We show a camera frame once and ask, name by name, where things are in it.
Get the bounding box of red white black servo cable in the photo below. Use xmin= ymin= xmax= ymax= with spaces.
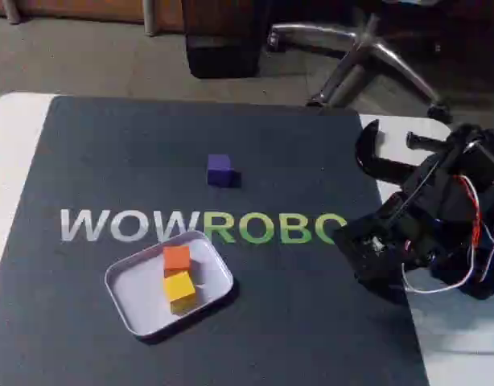
xmin=402 ymin=172 xmax=494 ymax=295

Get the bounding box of white metal tray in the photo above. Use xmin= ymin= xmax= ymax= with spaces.
xmin=105 ymin=231 xmax=235 ymax=337

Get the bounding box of thin black camera cable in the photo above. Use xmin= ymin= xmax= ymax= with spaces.
xmin=387 ymin=159 xmax=443 ymax=232

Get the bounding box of dark WOWROBO table mat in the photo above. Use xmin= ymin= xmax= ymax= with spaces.
xmin=0 ymin=95 xmax=431 ymax=386

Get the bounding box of thick grey metal pole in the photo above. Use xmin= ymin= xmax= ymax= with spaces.
xmin=143 ymin=0 xmax=160 ymax=37

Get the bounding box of yellow wooden block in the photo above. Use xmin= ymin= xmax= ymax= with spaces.
xmin=163 ymin=270 xmax=197 ymax=315

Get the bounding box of orange wooden block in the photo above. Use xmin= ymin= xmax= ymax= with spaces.
xmin=163 ymin=244 xmax=191 ymax=272

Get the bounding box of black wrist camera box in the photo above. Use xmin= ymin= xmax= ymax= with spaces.
xmin=334 ymin=216 xmax=405 ymax=299

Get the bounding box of purple wooden block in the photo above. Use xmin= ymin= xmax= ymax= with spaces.
xmin=206 ymin=154 xmax=234 ymax=187

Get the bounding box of thin grey metal pole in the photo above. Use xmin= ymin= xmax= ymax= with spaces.
xmin=5 ymin=0 xmax=21 ymax=24

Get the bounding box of dark cabinet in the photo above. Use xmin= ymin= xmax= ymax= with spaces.
xmin=181 ymin=0 xmax=269 ymax=80

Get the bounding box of chrome office chair base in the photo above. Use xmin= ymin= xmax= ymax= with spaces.
xmin=266 ymin=11 xmax=454 ymax=122

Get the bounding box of black table clamp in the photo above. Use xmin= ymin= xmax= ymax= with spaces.
xmin=352 ymin=119 xmax=450 ymax=187

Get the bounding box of brown wooden panel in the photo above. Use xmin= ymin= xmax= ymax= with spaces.
xmin=0 ymin=0 xmax=146 ymax=20

